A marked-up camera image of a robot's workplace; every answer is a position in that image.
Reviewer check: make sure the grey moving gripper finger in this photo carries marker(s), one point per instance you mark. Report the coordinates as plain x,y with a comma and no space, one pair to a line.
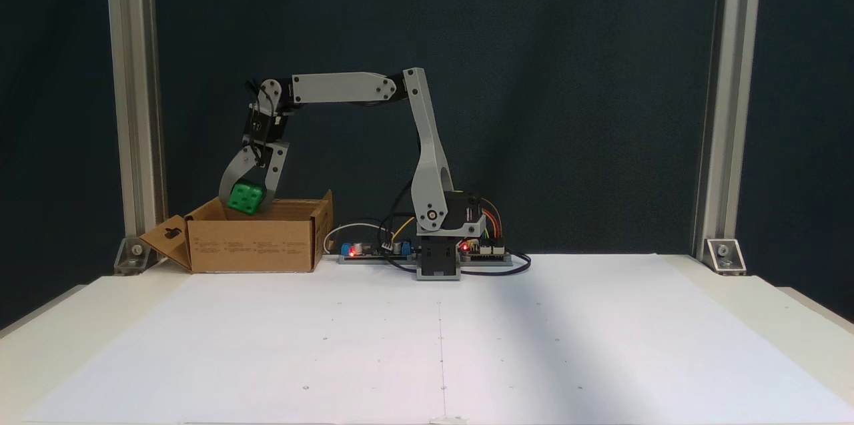
233,179

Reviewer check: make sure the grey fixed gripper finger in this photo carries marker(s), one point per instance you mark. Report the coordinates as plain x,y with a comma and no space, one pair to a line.
275,185

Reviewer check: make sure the green die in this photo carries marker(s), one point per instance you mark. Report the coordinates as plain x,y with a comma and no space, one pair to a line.
245,198

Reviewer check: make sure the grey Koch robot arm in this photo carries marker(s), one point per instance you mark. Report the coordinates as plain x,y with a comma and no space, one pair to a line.
340,87

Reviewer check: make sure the brown cardboard box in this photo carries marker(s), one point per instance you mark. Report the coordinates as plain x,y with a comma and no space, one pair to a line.
250,245

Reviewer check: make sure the circuit board with blue parts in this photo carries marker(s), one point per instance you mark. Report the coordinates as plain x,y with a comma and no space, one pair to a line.
373,251

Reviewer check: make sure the clear tape piece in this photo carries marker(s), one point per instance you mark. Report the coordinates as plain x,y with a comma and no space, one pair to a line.
448,420

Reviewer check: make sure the metal corner bracket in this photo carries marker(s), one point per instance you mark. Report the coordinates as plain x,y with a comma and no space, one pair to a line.
135,251
724,253

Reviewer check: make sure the aluminium frame post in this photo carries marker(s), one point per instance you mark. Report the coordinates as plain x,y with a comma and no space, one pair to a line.
730,78
133,78

